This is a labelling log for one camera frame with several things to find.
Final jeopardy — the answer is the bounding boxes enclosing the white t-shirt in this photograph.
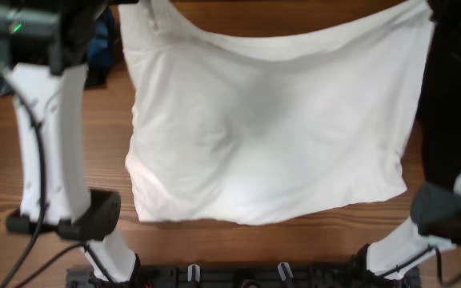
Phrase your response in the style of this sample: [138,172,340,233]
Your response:
[118,1,434,226]

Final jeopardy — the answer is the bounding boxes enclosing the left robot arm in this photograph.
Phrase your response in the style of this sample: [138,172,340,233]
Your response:
[0,0,140,287]

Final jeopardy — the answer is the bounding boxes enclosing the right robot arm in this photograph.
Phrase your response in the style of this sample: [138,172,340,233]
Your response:
[332,1,461,287]

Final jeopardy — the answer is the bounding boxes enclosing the black folded garment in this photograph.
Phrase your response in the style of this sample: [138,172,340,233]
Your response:
[84,66,110,90]

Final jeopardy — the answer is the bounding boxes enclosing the black t-shirt with logo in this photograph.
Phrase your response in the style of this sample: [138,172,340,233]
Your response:
[416,25,461,190]

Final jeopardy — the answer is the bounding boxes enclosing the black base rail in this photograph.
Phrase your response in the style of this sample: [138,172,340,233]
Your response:
[66,263,422,288]

